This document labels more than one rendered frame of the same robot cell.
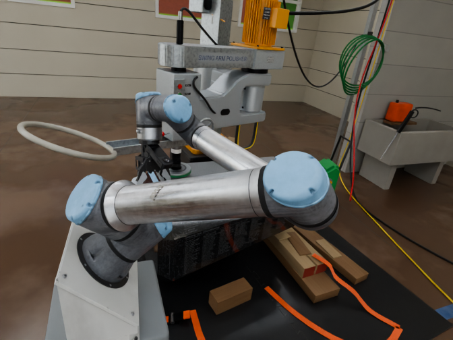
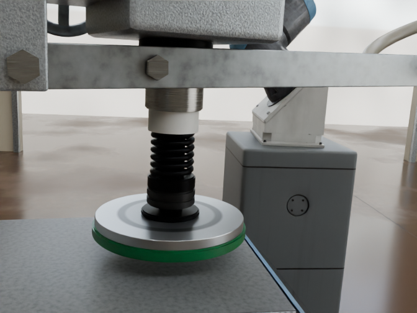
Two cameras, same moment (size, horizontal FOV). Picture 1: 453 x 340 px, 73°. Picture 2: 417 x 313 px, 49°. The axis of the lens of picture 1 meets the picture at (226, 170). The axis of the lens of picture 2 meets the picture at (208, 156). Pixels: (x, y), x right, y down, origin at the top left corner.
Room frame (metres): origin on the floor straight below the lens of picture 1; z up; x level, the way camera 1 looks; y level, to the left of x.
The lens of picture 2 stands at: (2.55, 0.58, 1.12)
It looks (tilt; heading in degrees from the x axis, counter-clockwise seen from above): 12 degrees down; 196
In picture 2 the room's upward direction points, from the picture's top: 3 degrees clockwise
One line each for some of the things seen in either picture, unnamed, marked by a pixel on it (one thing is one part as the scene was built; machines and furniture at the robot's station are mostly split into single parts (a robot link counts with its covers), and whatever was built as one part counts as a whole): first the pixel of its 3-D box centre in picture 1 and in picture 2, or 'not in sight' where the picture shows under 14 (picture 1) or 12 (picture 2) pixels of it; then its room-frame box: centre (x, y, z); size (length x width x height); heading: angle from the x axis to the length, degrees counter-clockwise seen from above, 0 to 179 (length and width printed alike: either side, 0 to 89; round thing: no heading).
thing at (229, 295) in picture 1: (230, 295); not in sight; (1.64, -0.13, 0.07); 0.30 x 0.12 x 0.12; 124
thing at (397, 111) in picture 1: (401, 111); not in sight; (4.44, -2.41, 1.00); 0.50 x 0.22 x 0.33; 113
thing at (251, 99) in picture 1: (251, 96); not in sight; (2.40, -0.13, 1.37); 0.19 x 0.19 x 0.20
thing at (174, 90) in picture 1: (177, 102); not in sight; (1.82, 0.33, 1.40); 0.08 x 0.03 x 0.28; 132
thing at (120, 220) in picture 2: (175, 168); (170, 217); (1.95, 0.36, 0.90); 0.21 x 0.21 x 0.01
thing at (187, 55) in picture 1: (223, 59); not in sight; (2.19, 0.10, 1.64); 0.96 x 0.25 x 0.17; 132
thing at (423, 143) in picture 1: (406, 152); not in sight; (4.29, -2.60, 0.43); 1.30 x 0.62 x 0.86; 113
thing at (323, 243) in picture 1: (328, 248); not in sight; (2.29, -1.01, 0.09); 0.25 x 0.10 x 0.01; 26
